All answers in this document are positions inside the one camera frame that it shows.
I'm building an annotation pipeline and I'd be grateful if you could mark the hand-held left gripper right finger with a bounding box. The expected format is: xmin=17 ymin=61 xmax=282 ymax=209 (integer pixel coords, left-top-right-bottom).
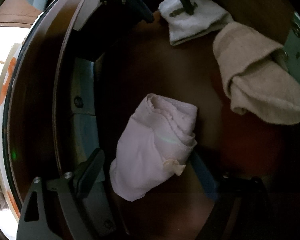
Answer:
xmin=189 ymin=152 xmax=274 ymax=240

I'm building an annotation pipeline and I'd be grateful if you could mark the beige ribbed underwear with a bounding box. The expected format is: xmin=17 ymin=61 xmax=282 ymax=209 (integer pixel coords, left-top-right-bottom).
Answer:
xmin=213 ymin=21 xmax=300 ymax=126

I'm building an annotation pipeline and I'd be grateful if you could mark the white pink bow underwear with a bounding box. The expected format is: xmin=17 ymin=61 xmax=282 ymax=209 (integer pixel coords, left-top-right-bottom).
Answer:
xmin=109 ymin=93 xmax=198 ymax=202

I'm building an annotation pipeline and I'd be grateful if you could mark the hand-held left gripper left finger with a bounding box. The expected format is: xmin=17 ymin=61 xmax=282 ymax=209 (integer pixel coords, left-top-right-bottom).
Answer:
xmin=16 ymin=148 xmax=118 ymax=240

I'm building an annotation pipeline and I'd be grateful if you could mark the wooden desk drawer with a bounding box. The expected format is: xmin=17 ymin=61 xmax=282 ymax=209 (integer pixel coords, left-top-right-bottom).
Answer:
xmin=52 ymin=0 xmax=300 ymax=240

